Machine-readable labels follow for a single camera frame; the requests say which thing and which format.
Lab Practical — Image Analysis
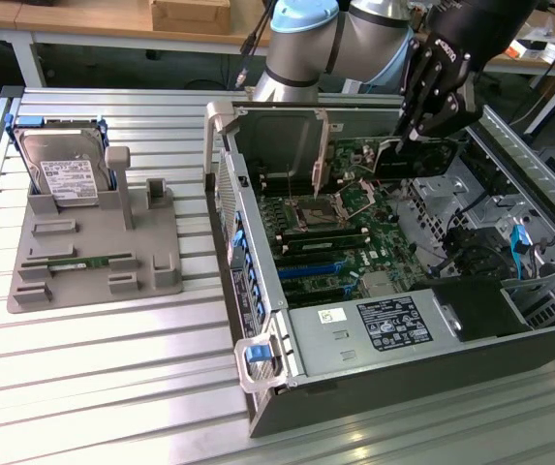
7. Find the black RAM slot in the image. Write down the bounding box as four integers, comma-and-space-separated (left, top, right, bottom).
259, 173, 317, 188
260, 182, 318, 197

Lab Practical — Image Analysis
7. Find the brown cardboard box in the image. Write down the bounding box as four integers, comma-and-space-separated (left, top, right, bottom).
149, 0, 232, 35

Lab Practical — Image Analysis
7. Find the blue flat wire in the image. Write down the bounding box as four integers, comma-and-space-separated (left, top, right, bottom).
509, 223, 533, 282

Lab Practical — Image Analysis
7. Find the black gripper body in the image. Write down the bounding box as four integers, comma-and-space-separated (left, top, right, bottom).
411, 0, 540, 128

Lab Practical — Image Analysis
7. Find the black air shroud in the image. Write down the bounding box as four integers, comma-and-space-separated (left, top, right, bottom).
410, 278, 533, 343

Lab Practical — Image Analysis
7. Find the grey parts rack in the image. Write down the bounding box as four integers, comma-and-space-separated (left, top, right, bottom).
8, 144, 186, 316

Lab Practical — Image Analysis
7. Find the CPU socket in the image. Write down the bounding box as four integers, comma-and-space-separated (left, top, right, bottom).
293, 193, 351, 232

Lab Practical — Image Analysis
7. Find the grey case corner bracket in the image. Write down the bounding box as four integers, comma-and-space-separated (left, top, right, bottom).
202, 100, 250, 181
233, 336, 289, 391

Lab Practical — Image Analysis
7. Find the installed black RAM stick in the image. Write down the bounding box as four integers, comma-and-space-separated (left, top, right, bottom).
281, 232, 370, 254

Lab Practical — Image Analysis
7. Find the black graphics card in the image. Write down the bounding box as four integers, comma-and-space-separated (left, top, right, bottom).
312, 108, 458, 200

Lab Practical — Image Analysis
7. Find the metal socket cover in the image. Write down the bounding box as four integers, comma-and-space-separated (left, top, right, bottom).
333, 177, 385, 214

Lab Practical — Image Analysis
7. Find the blue expansion slot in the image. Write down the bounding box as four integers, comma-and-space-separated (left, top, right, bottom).
276, 263, 347, 280

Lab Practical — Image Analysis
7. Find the blue case latch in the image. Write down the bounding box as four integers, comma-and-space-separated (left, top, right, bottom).
242, 342, 268, 365

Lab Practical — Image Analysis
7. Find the metal disk bay cage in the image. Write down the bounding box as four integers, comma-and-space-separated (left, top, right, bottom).
402, 174, 484, 233

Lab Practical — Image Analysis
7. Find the black expansion slot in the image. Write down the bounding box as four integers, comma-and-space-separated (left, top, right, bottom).
284, 285, 345, 307

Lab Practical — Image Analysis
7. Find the open black PC case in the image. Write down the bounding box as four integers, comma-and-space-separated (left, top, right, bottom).
202, 99, 555, 440

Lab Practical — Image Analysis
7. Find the hanging black cable with plug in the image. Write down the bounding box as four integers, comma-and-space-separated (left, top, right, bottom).
234, 0, 279, 89

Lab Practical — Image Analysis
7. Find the orange and white box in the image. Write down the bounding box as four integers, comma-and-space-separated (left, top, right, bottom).
508, 38, 549, 62

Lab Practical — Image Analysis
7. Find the hard disk with blue bracket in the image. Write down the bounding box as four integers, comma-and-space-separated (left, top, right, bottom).
3, 114, 116, 210

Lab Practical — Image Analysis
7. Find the wooden desk white frame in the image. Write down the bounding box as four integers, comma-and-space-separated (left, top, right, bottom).
0, 0, 273, 88
412, 0, 555, 136

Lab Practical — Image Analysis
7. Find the green motherboard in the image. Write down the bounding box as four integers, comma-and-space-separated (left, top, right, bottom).
252, 169, 428, 311

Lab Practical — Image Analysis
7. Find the silver chipset heat sink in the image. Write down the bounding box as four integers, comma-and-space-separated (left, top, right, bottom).
359, 270, 402, 297

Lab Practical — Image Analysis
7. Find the loose green RAM stick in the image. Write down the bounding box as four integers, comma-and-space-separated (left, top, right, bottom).
46, 256, 113, 271

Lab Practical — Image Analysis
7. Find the grey power supply unit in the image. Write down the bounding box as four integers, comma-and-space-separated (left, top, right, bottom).
286, 290, 465, 379

